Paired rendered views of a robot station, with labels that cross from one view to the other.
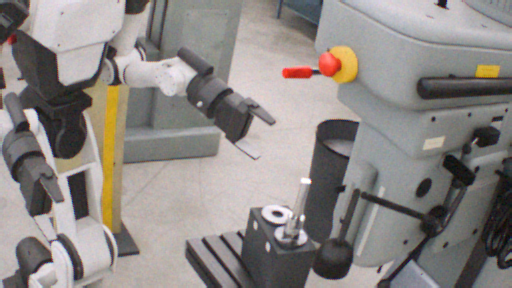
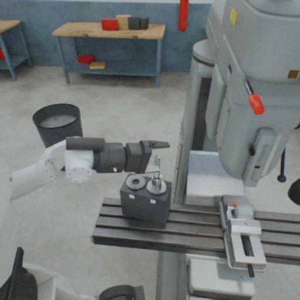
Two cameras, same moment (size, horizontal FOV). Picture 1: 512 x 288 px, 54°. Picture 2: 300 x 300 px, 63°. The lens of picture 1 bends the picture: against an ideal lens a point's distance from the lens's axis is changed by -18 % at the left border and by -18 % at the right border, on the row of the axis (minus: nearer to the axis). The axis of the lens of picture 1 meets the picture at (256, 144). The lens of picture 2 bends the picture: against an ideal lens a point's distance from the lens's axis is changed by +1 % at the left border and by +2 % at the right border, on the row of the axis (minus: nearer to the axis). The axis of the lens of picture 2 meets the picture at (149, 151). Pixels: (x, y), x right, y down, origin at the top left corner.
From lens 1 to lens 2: 0.95 m
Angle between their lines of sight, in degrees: 41
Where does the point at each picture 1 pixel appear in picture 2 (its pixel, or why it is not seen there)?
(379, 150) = (272, 116)
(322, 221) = not seen: hidden behind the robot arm
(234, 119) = (145, 160)
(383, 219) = (280, 149)
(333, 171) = (61, 136)
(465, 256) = not seen: hidden behind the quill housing
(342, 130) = (42, 115)
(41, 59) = not seen: outside the picture
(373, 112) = (282, 97)
